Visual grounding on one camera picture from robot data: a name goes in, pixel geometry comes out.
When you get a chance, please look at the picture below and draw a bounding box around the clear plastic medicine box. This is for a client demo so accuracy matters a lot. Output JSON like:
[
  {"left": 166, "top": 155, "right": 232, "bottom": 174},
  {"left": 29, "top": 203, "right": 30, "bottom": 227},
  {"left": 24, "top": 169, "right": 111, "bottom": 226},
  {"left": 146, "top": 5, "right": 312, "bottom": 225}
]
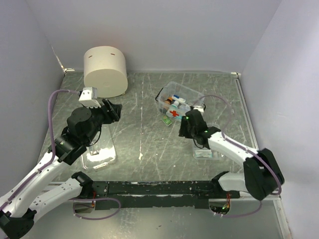
[{"left": 155, "top": 81, "right": 205, "bottom": 121}]

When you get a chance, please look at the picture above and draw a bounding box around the black base frame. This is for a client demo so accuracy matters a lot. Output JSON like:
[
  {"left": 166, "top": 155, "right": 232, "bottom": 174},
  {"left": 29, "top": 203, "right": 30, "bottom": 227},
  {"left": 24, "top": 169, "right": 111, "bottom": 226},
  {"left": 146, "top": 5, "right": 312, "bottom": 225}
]
[{"left": 76, "top": 180, "right": 240, "bottom": 210}]

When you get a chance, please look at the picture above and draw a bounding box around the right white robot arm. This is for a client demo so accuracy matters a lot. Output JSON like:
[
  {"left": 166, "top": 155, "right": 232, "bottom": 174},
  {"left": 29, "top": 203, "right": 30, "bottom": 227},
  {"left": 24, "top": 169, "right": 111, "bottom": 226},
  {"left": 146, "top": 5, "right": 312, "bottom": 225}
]
[{"left": 179, "top": 109, "right": 285, "bottom": 201}]

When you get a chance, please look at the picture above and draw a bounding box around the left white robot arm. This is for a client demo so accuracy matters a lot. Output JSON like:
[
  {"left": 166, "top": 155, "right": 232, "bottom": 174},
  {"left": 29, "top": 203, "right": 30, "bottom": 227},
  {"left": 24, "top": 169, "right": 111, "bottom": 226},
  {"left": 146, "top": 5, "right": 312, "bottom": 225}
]
[{"left": 0, "top": 99, "right": 122, "bottom": 239}]

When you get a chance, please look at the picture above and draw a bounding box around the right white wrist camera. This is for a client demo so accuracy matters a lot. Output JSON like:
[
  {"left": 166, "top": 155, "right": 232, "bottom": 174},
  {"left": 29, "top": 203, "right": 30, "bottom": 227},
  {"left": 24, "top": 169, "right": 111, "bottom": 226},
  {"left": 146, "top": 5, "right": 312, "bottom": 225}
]
[{"left": 191, "top": 106, "right": 204, "bottom": 115}]

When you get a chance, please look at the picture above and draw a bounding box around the white green-label bottle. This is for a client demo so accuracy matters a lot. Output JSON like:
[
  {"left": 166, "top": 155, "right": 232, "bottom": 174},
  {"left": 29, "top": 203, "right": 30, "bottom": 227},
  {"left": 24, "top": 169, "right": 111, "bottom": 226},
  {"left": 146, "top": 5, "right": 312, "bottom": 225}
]
[{"left": 166, "top": 101, "right": 179, "bottom": 118}]

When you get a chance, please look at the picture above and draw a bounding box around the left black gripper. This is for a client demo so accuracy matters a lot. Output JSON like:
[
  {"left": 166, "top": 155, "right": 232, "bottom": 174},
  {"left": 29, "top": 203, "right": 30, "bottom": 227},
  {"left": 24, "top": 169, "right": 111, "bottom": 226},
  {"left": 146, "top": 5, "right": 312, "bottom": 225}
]
[{"left": 82, "top": 98, "right": 122, "bottom": 143}]

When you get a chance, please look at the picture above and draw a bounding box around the clear divider tray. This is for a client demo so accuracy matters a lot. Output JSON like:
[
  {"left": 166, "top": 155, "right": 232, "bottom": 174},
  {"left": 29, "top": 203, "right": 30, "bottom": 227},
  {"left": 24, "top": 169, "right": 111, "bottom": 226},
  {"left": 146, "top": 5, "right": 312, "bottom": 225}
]
[{"left": 192, "top": 141, "right": 226, "bottom": 160}]

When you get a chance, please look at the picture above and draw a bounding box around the small green box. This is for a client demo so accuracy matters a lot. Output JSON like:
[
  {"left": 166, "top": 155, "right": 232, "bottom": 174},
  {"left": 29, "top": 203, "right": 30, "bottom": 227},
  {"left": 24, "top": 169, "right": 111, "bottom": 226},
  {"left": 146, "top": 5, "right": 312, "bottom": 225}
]
[{"left": 161, "top": 116, "right": 172, "bottom": 126}]

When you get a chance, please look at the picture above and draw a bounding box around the clear box lid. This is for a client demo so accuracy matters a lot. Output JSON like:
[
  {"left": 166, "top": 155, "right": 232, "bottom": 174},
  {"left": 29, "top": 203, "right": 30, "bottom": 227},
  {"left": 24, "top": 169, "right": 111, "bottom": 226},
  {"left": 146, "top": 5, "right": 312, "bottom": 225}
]
[{"left": 81, "top": 125, "right": 116, "bottom": 171}]

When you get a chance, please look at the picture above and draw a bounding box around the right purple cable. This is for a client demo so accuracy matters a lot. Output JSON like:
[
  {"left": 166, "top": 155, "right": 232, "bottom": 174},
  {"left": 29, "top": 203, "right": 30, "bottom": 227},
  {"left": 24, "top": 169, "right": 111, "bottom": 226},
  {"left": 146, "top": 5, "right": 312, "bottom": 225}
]
[{"left": 191, "top": 95, "right": 283, "bottom": 219}]

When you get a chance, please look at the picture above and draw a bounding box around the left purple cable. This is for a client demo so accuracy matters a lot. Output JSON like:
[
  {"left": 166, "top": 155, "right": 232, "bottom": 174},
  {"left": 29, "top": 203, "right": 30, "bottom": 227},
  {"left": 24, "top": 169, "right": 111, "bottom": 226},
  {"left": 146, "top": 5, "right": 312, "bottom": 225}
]
[{"left": 0, "top": 89, "right": 82, "bottom": 207}]

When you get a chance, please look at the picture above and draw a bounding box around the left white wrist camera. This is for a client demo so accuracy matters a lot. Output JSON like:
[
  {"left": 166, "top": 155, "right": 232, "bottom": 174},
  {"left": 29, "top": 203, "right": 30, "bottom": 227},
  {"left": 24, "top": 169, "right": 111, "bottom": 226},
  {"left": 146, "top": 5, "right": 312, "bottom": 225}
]
[{"left": 79, "top": 87, "right": 101, "bottom": 109}]

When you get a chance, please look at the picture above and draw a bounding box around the white blue bandage roll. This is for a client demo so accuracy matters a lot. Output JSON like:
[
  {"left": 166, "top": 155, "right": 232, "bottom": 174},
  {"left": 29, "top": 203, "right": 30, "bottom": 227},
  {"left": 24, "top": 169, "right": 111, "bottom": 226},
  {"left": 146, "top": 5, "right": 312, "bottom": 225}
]
[{"left": 172, "top": 95, "right": 186, "bottom": 104}]

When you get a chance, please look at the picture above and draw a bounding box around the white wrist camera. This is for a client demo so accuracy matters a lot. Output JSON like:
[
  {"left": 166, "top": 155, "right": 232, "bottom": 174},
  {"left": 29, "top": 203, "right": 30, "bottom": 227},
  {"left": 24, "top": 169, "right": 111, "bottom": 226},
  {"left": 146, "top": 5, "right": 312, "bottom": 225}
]
[
  {"left": 191, "top": 106, "right": 204, "bottom": 115},
  {"left": 79, "top": 87, "right": 101, "bottom": 109}
]

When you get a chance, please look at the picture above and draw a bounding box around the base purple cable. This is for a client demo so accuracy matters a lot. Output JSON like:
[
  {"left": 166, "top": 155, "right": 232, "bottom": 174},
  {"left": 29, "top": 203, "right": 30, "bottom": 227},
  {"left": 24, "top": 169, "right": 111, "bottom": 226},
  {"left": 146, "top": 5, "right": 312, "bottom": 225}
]
[{"left": 69, "top": 197, "right": 122, "bottom": 221}]

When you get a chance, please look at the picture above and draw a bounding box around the cream cylindrical container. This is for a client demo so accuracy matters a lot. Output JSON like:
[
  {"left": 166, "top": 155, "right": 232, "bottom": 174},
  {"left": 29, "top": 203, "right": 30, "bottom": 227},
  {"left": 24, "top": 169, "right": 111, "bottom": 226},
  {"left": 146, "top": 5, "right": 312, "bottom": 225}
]
[{"left": 84, "top": 46, "right": 128, "bottom": 98}]

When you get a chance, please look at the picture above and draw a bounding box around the brown orange-cap bottle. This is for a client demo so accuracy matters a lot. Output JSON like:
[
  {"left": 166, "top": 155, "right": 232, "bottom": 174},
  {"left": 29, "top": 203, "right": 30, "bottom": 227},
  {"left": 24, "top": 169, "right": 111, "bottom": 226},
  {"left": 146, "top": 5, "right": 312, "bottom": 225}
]
[{"left": 163, "top": 97, "right": 173, "bottom": 109}]

